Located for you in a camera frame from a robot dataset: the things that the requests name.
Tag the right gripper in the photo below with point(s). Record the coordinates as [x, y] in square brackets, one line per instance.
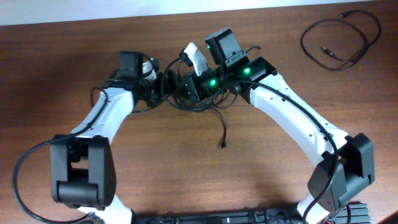
[199, 93]

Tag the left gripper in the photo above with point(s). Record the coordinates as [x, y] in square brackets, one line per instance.
[172, 78]

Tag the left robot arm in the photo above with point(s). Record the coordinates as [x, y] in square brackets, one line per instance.
[83, 175]

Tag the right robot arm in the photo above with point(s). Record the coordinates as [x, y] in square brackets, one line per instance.
[343, 164]

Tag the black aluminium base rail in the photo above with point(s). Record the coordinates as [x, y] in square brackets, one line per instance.
[357, 214]

